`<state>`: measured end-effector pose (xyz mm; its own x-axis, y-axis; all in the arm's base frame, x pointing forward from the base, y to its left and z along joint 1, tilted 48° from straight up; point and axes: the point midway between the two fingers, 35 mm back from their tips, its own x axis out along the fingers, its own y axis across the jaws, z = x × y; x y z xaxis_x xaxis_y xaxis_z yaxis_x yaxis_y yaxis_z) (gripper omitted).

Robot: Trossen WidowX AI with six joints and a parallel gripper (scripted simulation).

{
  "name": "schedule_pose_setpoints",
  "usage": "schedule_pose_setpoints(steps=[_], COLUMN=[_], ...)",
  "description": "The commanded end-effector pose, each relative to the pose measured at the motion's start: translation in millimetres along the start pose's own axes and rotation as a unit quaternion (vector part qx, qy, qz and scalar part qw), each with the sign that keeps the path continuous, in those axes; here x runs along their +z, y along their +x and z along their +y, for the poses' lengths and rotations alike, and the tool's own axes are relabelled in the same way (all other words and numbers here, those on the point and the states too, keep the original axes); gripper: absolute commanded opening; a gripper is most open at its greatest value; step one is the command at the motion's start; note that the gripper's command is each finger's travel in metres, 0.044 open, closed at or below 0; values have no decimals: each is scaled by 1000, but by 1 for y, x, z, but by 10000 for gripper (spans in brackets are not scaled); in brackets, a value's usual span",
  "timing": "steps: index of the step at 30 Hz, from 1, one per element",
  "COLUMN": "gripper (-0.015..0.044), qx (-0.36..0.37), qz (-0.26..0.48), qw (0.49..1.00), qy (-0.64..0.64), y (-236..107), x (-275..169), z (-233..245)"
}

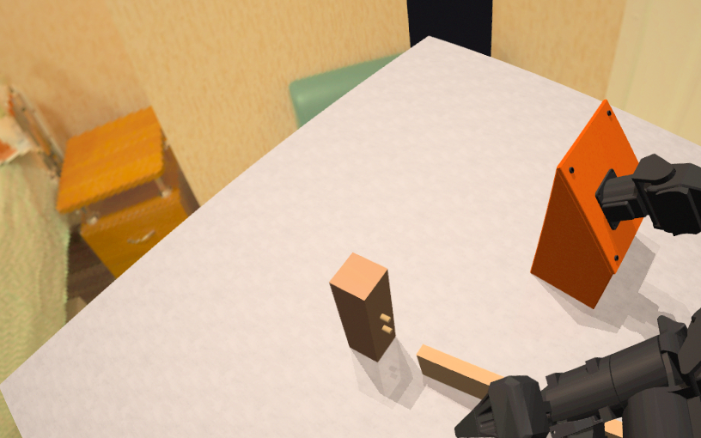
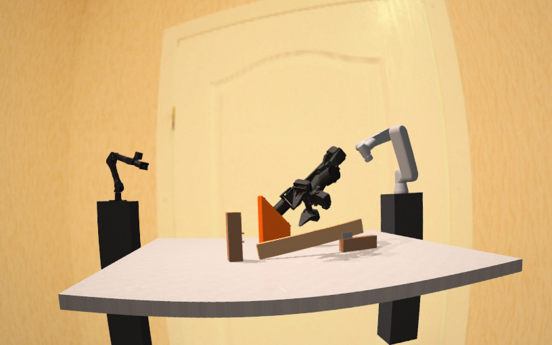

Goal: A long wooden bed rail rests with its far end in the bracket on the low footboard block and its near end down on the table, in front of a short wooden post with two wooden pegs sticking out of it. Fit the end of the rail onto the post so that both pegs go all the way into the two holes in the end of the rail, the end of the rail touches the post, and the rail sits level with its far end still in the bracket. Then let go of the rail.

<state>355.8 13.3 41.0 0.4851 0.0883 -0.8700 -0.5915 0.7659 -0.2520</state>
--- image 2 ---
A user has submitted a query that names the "brown wooden post with two pegs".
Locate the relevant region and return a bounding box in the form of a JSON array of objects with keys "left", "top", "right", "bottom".
[{"left": 225, "top": 212, "right": 377, "bottom": 262}]

